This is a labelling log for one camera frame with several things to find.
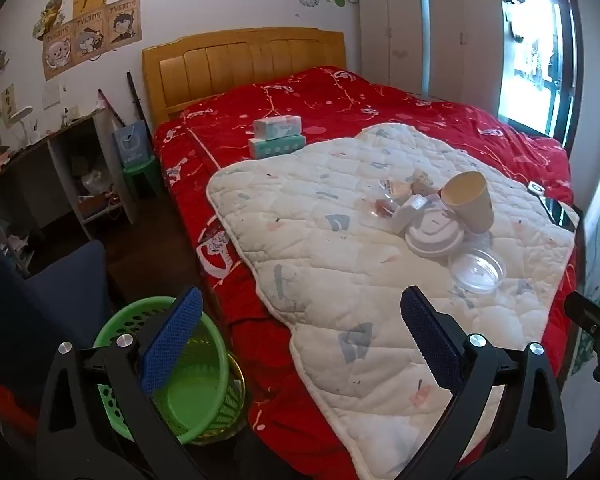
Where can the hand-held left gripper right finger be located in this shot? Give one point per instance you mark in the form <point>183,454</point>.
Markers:
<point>430,340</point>

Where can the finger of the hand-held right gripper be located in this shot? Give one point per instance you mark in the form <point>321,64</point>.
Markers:
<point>592,314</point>

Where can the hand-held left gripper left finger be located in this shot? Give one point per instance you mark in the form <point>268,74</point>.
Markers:
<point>172,340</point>

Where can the green plastic basket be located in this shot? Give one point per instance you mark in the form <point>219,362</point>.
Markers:
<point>200,390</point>

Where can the white round lid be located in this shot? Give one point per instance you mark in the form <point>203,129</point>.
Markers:
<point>432,237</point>

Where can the small white box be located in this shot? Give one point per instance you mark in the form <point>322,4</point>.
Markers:
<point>407,215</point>

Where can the beige paper cup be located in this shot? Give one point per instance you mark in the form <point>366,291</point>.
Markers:
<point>475,210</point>

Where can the tissue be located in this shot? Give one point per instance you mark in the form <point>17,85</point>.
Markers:
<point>422,180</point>

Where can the red printed blanket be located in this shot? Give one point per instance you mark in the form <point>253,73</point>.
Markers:
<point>265,355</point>

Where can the black smartphone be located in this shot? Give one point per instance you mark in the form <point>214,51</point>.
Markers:
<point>560,212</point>

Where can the small white device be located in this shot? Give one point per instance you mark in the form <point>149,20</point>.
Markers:
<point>536,189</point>

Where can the blue chair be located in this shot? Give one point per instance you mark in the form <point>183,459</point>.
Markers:
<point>40,300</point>

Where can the white quilted blanket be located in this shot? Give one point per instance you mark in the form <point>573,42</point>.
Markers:
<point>305,260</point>

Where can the green plastic stool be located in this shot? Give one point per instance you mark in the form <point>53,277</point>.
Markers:
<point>140,167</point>

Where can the white plastic bag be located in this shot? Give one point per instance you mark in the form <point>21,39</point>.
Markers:
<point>95,182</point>

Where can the white desk with shelves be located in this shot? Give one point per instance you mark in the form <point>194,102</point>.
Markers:
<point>62,175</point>

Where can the blue-grey box on stool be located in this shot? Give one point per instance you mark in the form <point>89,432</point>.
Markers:
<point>130,145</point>

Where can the teal tissue pack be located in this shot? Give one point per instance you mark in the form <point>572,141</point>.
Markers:
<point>277,147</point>

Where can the white tissue pack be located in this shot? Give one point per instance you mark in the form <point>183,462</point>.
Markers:
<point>275,127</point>

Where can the red stick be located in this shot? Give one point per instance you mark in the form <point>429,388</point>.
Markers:
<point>111,107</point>

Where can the dark stick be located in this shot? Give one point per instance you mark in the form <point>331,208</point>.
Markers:
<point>136,97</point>

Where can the window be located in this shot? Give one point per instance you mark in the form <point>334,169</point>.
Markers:
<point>530,60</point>

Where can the white paper note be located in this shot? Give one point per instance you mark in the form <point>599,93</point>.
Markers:
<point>52,95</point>

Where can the white desk lamp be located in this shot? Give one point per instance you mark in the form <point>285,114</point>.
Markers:
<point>21,112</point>

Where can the wooden bed headboard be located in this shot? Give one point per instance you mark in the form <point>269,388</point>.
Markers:
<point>240,65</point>

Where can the white two-door wardrobe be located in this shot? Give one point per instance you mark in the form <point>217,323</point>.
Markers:
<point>465,40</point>
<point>390,35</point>

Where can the brown three-figure wall poster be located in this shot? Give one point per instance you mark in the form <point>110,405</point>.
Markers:
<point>87,40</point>

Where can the cartoon figure wall sticker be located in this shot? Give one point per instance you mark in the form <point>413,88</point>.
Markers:
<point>50,10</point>

